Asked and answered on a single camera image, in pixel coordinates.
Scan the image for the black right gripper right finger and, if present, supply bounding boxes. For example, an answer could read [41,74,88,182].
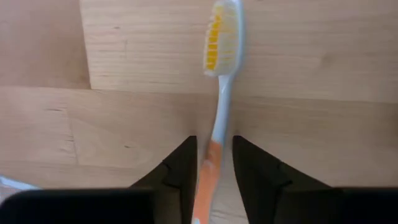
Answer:
[232,135,335,224]

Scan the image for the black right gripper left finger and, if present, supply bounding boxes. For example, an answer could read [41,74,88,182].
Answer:
[129,135,198,224]

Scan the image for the orange toothbrush yellow bristles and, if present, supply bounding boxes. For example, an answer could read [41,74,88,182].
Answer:
[191,0,245,224]

